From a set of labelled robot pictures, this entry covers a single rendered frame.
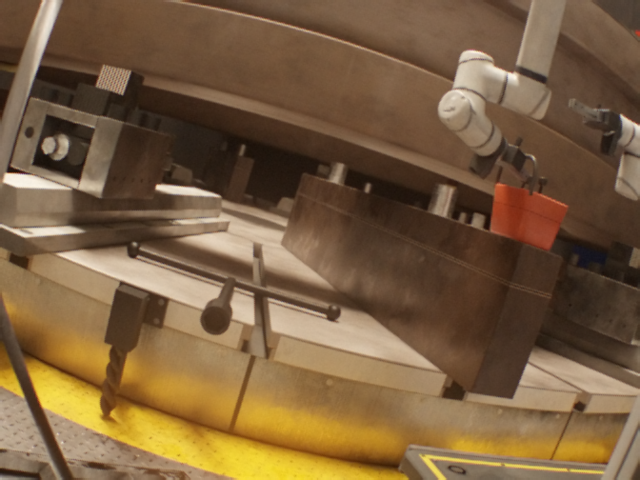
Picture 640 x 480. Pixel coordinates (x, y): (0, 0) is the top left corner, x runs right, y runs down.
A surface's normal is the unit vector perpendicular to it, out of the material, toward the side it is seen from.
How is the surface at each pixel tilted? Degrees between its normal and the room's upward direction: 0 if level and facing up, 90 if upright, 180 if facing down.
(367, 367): 90
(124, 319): 90
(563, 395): 90
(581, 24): 90
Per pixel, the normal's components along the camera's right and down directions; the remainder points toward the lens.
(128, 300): -0.02, 0.07
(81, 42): -0.28, -0.01
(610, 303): -0.76, -0.19
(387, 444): 0.21, 0.14
